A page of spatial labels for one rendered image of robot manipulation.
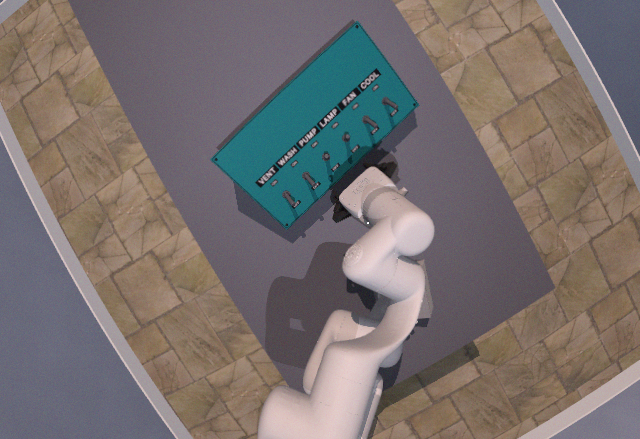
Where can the teal switch panel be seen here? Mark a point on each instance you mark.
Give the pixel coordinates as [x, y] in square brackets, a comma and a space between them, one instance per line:
[322, 113]

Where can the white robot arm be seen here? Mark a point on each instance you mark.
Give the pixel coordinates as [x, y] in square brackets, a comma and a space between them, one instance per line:
[338, 405]

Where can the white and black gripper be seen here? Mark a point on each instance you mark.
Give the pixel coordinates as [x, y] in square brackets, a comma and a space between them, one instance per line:
[350, 201]

